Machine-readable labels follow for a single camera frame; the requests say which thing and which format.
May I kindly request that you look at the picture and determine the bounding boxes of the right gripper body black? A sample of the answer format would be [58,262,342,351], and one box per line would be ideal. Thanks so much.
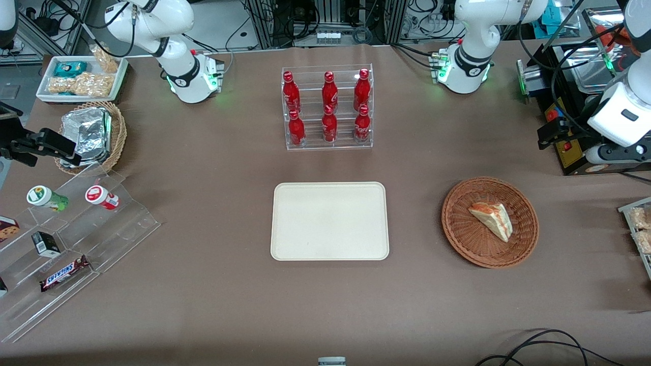
[0,103,40,168]

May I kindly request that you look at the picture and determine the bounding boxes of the triangular sandwich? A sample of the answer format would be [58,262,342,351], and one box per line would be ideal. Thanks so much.
[468,202,514,243]

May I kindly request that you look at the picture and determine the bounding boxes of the small tan wicker basket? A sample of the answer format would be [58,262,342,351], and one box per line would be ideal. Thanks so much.
[54,101,128,176]

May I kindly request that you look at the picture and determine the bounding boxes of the large brown wicker basket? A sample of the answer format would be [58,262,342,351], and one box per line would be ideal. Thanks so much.
[441,176,540,269]

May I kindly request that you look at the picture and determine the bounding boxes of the cream rectangular tray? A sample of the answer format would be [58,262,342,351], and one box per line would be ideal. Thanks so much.
[270,181,390,262]

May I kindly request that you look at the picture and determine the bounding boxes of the black glass warming display case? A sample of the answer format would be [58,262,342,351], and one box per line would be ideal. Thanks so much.
[526,7,651,176]

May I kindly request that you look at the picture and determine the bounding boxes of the silver foil container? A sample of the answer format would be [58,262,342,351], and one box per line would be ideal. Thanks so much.
[60,107,113,169]

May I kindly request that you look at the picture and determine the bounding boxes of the green snack cup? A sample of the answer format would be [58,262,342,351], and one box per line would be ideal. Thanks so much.
[26,186,70,213]

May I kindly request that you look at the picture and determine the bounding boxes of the metal cylinder with green rim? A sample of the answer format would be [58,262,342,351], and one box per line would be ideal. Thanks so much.
[516,59,549,98]

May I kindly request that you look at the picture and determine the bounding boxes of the large clear peanut bag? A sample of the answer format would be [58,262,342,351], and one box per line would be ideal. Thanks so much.
[47,72,114,98]

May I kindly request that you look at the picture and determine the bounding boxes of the red snack cup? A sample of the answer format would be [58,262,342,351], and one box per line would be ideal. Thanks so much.
[84,185,121,211]

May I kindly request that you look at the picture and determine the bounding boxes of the teal snack packet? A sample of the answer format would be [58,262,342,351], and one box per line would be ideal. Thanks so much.
[53,61,88,78]

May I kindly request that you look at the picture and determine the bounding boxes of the brown cookie box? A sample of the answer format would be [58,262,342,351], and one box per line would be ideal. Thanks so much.
[0,216,21,244]

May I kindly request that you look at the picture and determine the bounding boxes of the small clear peanut bag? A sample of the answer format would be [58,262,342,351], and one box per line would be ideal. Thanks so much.
[90,45,121,74]

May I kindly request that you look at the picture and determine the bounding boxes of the small black box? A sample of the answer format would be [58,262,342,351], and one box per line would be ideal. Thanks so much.
[31,231,62,258]

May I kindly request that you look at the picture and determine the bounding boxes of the clear acrylic stepped display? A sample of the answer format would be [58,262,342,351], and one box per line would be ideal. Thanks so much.
[0,163,162,344]

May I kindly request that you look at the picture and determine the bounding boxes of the teal box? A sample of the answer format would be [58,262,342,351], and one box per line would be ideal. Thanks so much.
[540,0,574,27]

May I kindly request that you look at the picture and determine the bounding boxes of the Snickers chocolate bar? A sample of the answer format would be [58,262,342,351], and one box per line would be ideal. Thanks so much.
[40,255,92,293]

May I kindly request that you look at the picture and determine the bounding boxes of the red cola bottle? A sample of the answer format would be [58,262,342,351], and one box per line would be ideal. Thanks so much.
[321,71,339,109]
[282,71,302,113]
[321,105,339,144]
[353,69,371,108]
[288,109,307,147]
[354,104,372,143]

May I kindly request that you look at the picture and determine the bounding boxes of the clear acrylic bottle rack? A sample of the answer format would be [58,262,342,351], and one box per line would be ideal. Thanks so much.
[281,64,374,151]

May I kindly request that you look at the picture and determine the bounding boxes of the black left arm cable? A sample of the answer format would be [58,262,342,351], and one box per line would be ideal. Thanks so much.
[518,0,631,134]

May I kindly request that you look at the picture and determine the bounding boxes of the white wire snack tray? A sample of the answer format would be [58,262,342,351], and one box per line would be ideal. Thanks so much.
[617,197,651,281]

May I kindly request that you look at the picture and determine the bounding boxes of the black floor cable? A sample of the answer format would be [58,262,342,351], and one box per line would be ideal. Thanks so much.
[475,329,627,366]

